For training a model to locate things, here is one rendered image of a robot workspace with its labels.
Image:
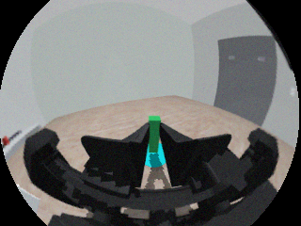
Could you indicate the green rectangular post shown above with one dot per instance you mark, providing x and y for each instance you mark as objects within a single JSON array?
[{"x": 155, "y": 123}]

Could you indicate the cyan circle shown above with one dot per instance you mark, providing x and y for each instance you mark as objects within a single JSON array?
[{"x": 155, "y": 159}]

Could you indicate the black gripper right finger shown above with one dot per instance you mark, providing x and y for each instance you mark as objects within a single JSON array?
[{"x": 181, "y": 151}]

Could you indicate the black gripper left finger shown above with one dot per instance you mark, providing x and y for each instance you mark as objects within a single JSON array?
[{"x": 131, "y": 150}]

